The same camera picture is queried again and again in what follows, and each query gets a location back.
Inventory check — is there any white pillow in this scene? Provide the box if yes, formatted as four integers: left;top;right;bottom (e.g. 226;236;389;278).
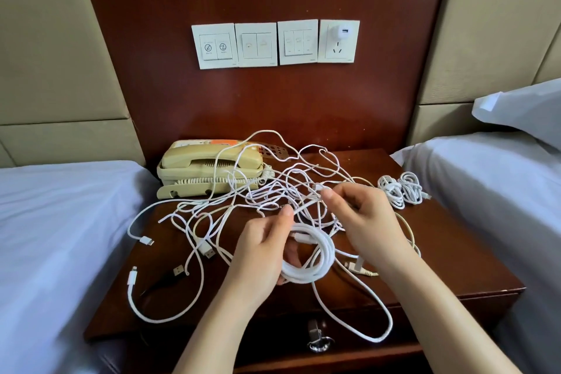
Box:
472;78;561;151

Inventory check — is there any dark wooden drawer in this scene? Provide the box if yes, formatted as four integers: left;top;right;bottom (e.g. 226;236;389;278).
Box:
101;299;514;374

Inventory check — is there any white double rocker wall switch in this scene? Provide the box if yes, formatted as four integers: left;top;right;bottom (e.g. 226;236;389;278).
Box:
235;22;279;68

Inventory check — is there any bed white sheet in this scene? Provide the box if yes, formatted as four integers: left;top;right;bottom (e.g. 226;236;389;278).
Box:
0;161;161;374
390;131;561;374

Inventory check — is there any person's right hand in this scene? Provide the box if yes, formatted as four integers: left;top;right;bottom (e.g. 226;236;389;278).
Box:
320;181;417;274

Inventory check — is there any white triple rocker wall switch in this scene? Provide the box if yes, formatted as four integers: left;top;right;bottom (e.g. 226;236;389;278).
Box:
278;19;320;66

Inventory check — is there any wooden nightstand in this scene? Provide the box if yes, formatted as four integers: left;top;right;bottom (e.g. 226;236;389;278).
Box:
83;148;527;374

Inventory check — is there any metal ring drawer handle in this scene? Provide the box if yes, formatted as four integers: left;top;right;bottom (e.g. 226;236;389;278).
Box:
305;318;334;353

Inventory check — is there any beige padded headboard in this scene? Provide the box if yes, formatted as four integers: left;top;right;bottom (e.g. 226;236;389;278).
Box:
0;0;146;169
406;0;561;147

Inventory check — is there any left bed white sheet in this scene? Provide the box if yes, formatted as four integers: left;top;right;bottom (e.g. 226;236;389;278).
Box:
0;161;161;374

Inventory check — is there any person's left hand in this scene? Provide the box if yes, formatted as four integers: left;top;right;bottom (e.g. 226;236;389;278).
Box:
223;205;303;304

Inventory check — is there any person's left forearm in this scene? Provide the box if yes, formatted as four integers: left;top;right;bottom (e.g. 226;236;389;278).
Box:
174;286;273;374

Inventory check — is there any white two-button wall switch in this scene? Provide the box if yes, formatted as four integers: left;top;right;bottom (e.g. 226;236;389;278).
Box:
192;24;238;71

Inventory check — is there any right bed white sheet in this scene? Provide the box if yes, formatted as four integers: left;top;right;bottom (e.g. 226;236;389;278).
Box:
390;131;561;374

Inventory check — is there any dark wooden wall panel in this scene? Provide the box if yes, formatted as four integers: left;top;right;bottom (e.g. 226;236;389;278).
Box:
74;0;454;160

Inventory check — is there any cream cable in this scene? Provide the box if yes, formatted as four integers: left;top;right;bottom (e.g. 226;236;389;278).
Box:
344;212;420;278

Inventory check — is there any person's right forearm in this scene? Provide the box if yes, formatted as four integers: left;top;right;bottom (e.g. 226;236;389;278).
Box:
381;251;522;374

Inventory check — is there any tangle of white cables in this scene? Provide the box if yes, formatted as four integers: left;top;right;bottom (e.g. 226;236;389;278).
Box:
167;130;422;278

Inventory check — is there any thin black cable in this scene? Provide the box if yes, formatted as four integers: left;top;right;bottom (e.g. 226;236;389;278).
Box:
138;268;181;296

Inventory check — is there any beige corded telephone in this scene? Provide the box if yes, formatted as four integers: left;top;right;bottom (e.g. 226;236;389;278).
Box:
156;140;275;200

